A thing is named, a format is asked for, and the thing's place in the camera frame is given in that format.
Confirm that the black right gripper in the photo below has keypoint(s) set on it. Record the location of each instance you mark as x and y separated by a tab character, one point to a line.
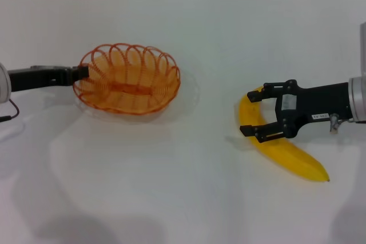
323	101

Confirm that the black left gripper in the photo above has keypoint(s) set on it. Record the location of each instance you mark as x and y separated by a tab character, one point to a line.
43	76

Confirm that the yellow banana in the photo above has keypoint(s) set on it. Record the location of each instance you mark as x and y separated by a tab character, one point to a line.
288	155

